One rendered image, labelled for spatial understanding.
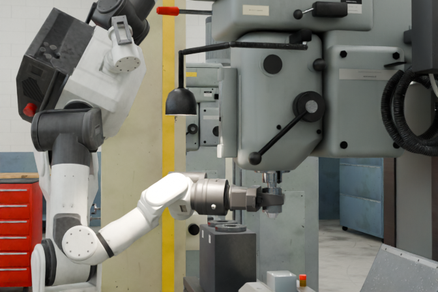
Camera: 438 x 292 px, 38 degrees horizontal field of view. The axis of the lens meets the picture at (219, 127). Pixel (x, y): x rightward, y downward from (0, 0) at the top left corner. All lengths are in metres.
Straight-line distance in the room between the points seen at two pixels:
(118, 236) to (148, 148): 1.71
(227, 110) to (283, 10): 0.26
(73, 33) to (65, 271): 0.71
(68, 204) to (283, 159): 0.50
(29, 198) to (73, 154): 4.42
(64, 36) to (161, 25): 1.57
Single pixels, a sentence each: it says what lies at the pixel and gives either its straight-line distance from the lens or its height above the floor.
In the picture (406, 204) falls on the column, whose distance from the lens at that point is 1.71.
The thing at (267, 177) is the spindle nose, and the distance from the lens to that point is 1.51.
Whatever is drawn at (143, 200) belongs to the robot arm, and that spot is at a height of 1.24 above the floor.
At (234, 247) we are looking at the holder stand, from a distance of 1.78.
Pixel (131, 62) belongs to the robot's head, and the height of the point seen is 1.58.
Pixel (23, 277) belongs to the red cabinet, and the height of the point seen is 0.17.
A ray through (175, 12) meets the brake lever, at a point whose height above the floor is 1.70.
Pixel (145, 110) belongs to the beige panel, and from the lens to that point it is 3.20.
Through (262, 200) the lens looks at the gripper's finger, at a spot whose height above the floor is 1.24.
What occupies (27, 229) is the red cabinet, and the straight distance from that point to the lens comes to 5.97.
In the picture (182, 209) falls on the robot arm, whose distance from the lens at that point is 1.56.
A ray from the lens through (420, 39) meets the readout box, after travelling 1.32.
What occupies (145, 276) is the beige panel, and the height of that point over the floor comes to 0.70.
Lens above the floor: 1.38
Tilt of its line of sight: 1 degrees up
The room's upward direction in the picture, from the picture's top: straight up
